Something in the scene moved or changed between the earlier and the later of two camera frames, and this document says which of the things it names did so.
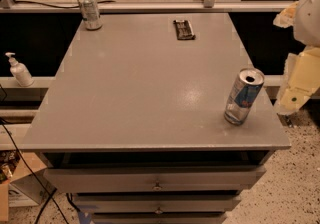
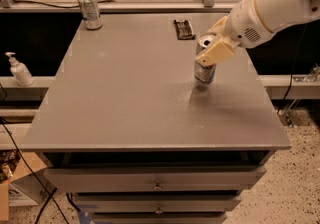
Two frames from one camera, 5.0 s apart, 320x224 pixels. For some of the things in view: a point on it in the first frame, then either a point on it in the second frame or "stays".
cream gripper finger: x=285 y=18 -> x=220 y=24
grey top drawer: x=153 y=179 stays
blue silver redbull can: x=243 y=95 -> x=204 y=73
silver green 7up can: x=89 y=10 stays
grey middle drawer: x=149 y=203 stays
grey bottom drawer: x=158 y=217 stays
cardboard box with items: x=19 y=186 stays
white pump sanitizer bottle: x=20 y=71 stays
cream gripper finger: x=302 y=79 -> x=221 y=50
